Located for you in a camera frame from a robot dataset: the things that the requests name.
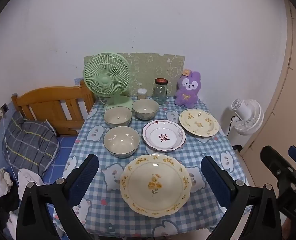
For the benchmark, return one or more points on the cream bowl with dark rim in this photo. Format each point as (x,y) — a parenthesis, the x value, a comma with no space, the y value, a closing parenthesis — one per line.
(145,108)
(121,141)
(117,116)

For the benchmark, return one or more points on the dark cloth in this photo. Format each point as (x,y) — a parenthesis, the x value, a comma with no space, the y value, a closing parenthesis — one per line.
(0,212)

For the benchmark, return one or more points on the blue checkered tablecloth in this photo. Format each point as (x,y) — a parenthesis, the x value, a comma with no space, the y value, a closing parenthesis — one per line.
(207,150)

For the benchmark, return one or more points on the red patterned white plate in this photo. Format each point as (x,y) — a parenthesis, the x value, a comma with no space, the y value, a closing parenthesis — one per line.
(164,137)

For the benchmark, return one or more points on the green desk fan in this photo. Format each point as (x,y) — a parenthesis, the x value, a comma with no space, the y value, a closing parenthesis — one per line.
(105,77)

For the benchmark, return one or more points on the blue bed sheet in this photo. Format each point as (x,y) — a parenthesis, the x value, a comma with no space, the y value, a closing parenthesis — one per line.
(60,155)

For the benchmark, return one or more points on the wooden bed headboard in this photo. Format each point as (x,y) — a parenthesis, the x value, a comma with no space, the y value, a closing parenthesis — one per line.
(50,100)

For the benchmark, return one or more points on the grey plaid pillow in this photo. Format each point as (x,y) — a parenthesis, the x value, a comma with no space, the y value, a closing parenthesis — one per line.
(28,142)

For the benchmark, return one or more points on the white standing fan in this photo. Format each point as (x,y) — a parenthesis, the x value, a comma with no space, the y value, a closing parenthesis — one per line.
(247,116)

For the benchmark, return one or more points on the cotton swab container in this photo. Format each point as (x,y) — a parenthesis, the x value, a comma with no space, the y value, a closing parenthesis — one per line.
(142,93)

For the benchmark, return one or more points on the glass jar with dark lid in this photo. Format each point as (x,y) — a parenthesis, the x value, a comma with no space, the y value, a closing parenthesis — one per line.
(160,91)

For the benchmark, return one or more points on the purple plush toy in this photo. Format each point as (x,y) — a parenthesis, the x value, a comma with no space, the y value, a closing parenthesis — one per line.
(187,90)

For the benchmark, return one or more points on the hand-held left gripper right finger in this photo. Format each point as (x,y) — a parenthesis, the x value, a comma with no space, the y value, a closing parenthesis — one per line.
(216,180)

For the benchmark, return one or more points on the wall socket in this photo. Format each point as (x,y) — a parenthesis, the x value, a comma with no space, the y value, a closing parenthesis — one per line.
(4,108)

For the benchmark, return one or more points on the green patterned board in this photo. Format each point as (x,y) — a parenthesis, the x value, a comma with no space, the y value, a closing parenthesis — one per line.
(150,67)

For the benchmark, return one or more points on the beige door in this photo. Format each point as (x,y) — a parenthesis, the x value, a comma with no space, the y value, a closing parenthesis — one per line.
(287,92)

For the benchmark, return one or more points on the white garment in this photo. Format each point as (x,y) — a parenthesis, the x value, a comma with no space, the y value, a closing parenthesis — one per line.
(28,177)

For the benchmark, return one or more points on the yellow flower plate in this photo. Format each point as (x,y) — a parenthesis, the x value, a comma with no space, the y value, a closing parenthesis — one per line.
(199,122)
(155,185)

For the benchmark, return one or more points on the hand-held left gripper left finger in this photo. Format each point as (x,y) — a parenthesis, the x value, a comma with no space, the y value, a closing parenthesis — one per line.
(86,175)

